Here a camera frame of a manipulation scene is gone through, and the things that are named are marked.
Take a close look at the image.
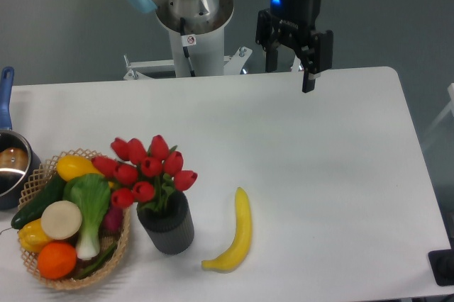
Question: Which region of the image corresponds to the beige round mushroom cap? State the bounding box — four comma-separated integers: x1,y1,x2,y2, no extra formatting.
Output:
40,201,82,240

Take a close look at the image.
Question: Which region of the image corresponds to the orange fruit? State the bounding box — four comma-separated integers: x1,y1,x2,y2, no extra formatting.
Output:
38,241,77,280

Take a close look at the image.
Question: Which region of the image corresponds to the green bean pod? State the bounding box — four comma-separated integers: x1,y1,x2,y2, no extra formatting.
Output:
73,243,117,280

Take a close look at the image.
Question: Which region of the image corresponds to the yellow bell pepper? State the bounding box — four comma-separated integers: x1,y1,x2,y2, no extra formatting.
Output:
18,218,53,253

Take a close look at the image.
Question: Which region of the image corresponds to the yellow squash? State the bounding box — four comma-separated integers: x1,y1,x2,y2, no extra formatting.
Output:
56,155,114,189

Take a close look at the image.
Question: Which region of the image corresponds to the blue handled saucepan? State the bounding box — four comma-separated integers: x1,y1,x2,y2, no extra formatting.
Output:
1,67,40,210

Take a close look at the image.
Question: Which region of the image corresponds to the dark grey ribbed vase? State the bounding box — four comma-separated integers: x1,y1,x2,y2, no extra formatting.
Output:
137,191,194,255

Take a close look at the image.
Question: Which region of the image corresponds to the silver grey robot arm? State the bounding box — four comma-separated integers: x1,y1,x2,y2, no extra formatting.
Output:
127,0,333,92

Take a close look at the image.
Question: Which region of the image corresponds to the purple radish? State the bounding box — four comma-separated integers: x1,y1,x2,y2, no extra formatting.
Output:
102,206,123,233

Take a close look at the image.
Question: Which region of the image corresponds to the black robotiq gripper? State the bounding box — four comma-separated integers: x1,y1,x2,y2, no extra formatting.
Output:
255,0,333,93

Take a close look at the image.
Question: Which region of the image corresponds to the black device at table edge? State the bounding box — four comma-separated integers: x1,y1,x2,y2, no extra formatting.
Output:
428,249,453,286

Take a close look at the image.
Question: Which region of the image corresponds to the dark green cucumber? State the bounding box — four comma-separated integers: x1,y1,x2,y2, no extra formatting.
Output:
11,174,67,230

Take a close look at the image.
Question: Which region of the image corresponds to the red tulip bouquet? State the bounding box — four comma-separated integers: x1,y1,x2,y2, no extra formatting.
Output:
92,135,198,216

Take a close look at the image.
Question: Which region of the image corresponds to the white frame at right edge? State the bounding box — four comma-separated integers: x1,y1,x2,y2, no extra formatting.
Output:
421,83,453,151

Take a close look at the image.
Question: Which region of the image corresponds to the woven wicker basket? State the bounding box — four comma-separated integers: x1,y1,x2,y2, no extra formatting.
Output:
18,148,131,291

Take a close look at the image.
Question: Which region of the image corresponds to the green bok choy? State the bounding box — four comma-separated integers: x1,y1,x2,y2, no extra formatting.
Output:
63,174,111,261

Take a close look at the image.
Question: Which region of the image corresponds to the yellow banana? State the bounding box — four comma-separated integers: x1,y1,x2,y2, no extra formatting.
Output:
201,187,253,273

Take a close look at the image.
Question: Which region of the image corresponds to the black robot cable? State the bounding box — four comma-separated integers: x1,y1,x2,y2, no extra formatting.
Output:
179,17,196,78

